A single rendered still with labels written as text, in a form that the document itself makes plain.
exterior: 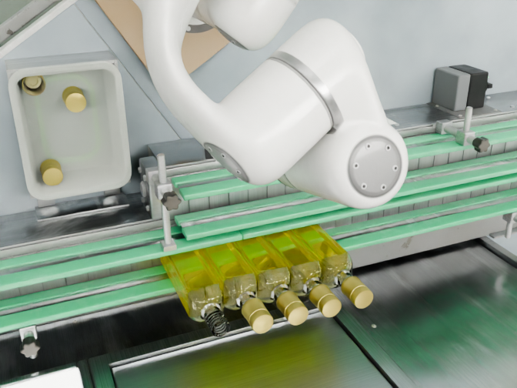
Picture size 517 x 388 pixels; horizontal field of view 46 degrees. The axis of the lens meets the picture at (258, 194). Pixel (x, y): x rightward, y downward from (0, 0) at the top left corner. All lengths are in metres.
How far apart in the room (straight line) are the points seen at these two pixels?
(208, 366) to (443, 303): 0.50
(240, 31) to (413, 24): 0.62
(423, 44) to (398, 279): 0.51
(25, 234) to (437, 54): 0.92
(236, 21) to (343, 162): 0.38
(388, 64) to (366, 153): 0.87
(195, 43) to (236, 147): 0.69
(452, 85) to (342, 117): 0.91
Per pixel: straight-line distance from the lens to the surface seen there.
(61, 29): 1.10
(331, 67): 0.46
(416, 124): 1.28
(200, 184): 1.03
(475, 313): 1.27
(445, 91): 1.39
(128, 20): 1.09
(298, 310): 0.93
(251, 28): 0.81
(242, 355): 1.06
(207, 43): 1.13
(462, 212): 1.36
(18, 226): 1.13
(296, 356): 1.06
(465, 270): 1.40
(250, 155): 0.44
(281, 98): 0.45
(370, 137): 0.48
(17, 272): 1.03
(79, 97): 1.06
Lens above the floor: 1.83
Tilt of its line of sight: 57 degrees down
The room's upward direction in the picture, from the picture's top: 136 degrees clockwise
